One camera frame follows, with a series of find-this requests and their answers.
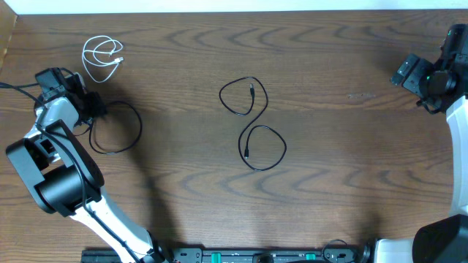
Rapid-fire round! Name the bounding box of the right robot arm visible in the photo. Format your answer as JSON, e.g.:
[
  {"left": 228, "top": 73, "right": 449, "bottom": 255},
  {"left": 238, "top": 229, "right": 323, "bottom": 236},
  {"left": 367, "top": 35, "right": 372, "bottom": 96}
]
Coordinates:
[{"left": 366, "top": 23, "right": 467, "bottom": 263}]

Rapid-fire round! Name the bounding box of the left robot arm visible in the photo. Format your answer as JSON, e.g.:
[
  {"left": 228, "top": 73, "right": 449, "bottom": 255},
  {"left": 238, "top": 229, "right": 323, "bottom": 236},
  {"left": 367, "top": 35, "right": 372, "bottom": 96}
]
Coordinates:
[{"left": 6, "top": 67, "right": 173, "bottom": 262}]

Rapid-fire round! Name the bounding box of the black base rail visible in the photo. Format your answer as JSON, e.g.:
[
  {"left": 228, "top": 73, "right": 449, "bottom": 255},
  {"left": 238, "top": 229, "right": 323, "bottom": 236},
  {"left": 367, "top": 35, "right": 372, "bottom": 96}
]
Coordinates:
[{"left": 80, "top": 247, "right": 366, "bottom": 263}]

